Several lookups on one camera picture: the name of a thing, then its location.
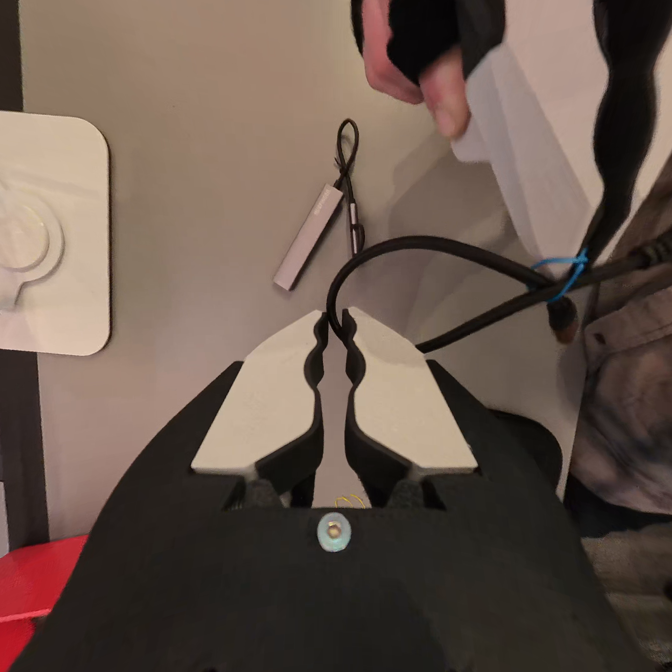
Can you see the blue twist tie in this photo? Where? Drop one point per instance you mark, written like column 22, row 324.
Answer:
column 577, row 270

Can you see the grey usb hub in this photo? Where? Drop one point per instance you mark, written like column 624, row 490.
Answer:
column 309, row 236

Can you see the person's plaid shirt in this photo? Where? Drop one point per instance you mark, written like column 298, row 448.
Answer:
column 630, row 393

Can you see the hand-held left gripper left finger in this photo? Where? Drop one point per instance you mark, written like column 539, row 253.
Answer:
column 262, row 414

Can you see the white adjustable stand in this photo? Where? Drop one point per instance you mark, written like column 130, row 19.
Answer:
column 52, row 210

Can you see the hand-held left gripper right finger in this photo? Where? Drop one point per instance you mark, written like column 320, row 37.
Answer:
column 409, row 414

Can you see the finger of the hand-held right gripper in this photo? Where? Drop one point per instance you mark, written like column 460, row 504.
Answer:
column 525, row 157
column 665, row 94

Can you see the yellow twist tie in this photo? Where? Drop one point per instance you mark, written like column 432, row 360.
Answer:
column 344, row 498

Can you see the black quilted pad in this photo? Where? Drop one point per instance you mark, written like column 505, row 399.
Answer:
column 530, row 446

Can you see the person's right hand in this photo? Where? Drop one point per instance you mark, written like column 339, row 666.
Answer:
column 378, row 63

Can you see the red storage bin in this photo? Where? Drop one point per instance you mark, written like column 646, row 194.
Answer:
column 31, row 577

